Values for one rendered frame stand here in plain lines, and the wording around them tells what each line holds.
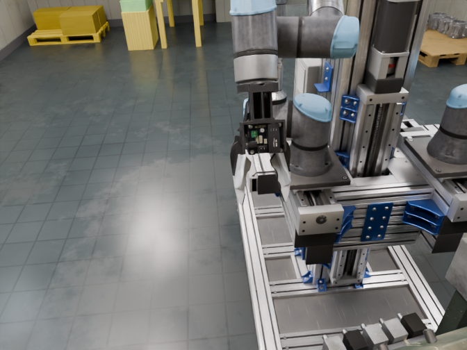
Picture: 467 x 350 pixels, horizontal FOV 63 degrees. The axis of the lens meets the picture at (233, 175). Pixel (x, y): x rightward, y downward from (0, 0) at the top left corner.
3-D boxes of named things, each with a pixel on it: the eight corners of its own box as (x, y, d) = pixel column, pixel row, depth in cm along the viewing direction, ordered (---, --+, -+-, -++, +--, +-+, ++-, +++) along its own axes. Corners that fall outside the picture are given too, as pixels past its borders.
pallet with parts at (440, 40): (493, 63, 477) (504, 34, 457) (424, 67, 473) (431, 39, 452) (440, 35, 578) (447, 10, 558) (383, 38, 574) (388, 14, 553)
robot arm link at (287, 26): (295, 62, 79) (296, 54, 68) (242, 62, 81) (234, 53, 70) (298, 23, 78) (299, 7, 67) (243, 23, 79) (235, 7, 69)
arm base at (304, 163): (281, 153, 134) (281, 128, 128) (323, 149, 134) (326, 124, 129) (289, 178, 121) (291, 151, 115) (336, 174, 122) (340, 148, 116)
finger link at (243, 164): (227, 206, 65) (240, 153, 64) (226, 199, 71) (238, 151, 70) (244, 210, 65) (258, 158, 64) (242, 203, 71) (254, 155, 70)
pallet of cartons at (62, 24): (110, 28, 672) (105, 4, 648) (101, 42, 610) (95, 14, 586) (44, 32, 666) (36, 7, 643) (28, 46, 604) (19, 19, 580)
